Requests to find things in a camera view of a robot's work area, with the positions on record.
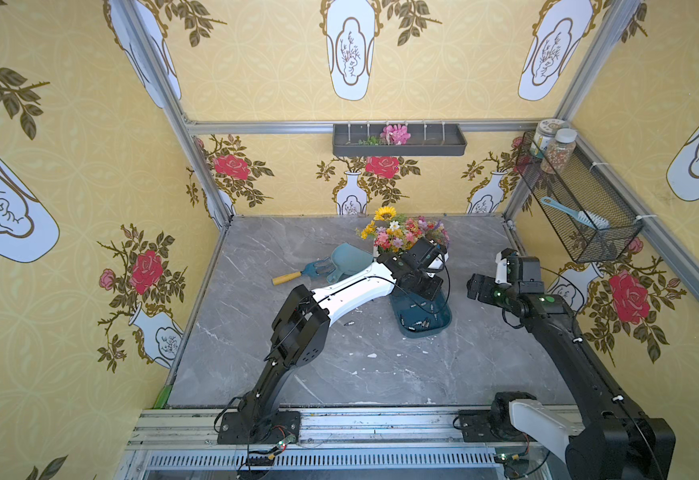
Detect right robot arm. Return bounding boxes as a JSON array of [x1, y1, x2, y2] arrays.
[[467, 248, 675, 479]]

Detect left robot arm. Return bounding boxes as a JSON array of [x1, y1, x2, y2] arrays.
[[214, 238, 447, 445]]

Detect dark teal storage box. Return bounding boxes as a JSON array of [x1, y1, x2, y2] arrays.
[[389, 287, 453, 339]]

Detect white picket flower planter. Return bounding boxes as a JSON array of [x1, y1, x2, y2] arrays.
[[357, 206, 451, 255]]

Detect light blue plastic scoop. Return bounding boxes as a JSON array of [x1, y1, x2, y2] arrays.
[[327, 243, 373, 284]]

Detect light blue brush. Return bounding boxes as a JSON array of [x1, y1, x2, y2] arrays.
[[541, 196, 611, 230]]

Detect pink flower on shelf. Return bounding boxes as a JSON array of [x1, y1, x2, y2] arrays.
[[381, 124, 411, 145]]

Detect clear jar beige lid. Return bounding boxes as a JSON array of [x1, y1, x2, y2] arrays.
[[541, 128, 579, 174]]

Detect clear jar white lid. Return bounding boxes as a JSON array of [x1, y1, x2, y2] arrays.
[[529, 118, 569, 158]]

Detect yellow handled blue garden fork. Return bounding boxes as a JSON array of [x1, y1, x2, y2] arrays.
[[271, 258, 334, 286]]

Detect black wire mesh basket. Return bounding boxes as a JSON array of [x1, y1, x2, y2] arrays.
[[513, 132, 643, 269]]

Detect dark grey wall shelf tray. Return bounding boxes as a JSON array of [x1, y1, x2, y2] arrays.
[[332, 122, 467, 157]]

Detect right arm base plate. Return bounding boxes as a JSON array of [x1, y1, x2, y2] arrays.
[[453, 409, 525, 443]]

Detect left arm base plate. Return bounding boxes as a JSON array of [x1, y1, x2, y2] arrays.
[[213, 410, 301, 445]]

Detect aluminium front rail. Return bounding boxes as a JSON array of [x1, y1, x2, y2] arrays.
[[115, 405, 569, 479]]

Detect aluminium corner frame post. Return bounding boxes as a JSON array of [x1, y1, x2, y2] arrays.
[[108, 0, 233, 229]]

